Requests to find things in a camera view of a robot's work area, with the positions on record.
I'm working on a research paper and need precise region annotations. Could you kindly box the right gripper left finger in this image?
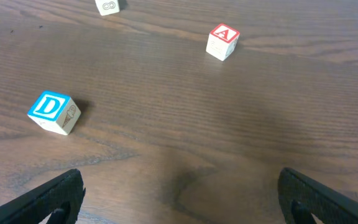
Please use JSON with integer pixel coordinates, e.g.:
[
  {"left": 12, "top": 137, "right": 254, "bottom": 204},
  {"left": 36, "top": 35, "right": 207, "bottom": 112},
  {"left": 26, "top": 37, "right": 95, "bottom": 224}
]
[{"left": 0, "top": 169, "right": 85, "bottom": 224}]

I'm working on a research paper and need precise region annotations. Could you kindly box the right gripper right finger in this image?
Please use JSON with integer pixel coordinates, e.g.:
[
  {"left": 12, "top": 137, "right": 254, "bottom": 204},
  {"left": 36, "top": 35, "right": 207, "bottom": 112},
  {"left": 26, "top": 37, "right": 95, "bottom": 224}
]
[{"left": 278, "top": 167, "right": 358, "bottom": 224}]

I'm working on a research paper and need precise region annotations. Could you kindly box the red A letter block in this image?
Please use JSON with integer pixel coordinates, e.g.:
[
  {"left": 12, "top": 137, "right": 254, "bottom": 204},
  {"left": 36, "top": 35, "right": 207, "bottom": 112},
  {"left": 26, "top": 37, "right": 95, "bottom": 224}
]
[{"left": 206, "top": 24, "right": 240, "bottom": 61}]

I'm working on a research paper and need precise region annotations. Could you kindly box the blue D letter block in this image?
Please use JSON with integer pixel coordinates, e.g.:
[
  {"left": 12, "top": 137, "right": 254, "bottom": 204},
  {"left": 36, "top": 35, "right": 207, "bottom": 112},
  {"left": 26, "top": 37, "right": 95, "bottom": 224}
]
[{"left": 27, "top": 91, "right": 81, "bottom": 135}]

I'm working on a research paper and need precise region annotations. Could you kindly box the red U letter block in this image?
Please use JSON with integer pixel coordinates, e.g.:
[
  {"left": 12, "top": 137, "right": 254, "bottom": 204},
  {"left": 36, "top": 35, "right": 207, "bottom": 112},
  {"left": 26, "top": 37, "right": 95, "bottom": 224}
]
[{"left": 95, "top": 0, "right": 120, "bottom": 16}]

